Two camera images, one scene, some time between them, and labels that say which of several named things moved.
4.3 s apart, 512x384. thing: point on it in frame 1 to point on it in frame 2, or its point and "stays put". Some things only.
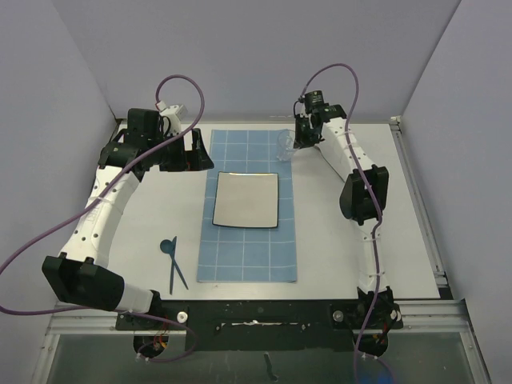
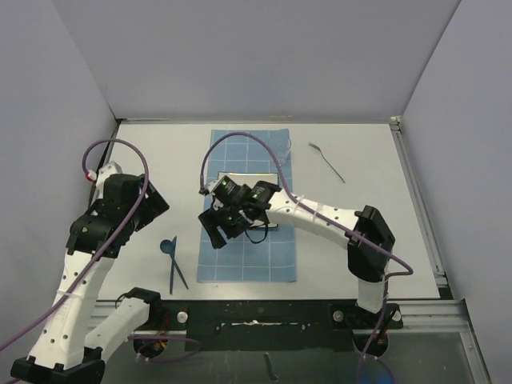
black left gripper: x=191 y=160 to x=154 y=206
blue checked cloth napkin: x=232 y=254 stays put
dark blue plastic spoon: x=166 y=246 stays put
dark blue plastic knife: x=173 y=253 stays put
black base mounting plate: x=307 y=325 stays put
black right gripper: x=301 y=142 to x=210 y=218
